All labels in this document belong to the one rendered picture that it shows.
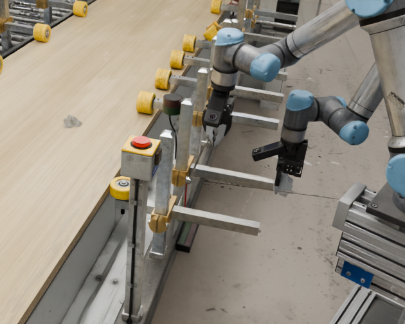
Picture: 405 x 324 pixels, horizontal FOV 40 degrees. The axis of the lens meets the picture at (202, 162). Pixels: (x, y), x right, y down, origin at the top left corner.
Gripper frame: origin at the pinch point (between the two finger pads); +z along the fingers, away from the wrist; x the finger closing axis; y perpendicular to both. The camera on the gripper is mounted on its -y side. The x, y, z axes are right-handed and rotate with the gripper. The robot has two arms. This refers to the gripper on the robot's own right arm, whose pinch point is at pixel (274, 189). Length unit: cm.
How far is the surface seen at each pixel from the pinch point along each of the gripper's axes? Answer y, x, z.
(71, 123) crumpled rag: -73, 4, -8
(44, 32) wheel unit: -117, 77, -13
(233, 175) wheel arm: -14.1, -1.5, -3.3
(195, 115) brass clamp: -31.8, 16.5, -13.9
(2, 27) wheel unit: -138, 78, -12
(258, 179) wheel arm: -6.0, -0.6, -3.4
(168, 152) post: -30.4, -30.7, -24.4
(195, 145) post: -31.3, 19.3, -0.4
